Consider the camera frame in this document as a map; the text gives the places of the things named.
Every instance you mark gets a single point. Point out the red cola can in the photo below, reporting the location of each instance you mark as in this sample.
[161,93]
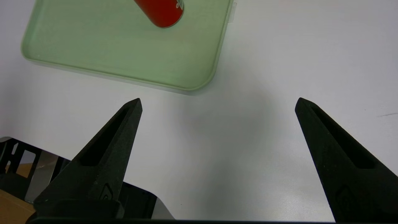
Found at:
[161,12]

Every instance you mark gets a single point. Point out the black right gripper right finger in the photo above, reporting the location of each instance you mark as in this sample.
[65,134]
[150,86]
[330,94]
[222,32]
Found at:
[351,186]

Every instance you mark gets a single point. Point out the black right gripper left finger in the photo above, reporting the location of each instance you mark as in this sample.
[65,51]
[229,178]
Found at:
[105,174]

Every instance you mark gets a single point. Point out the black robot chassis frame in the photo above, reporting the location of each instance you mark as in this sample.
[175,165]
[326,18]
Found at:
[9,183]

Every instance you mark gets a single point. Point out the green plastic tray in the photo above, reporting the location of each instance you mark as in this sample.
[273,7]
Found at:
[124,46]

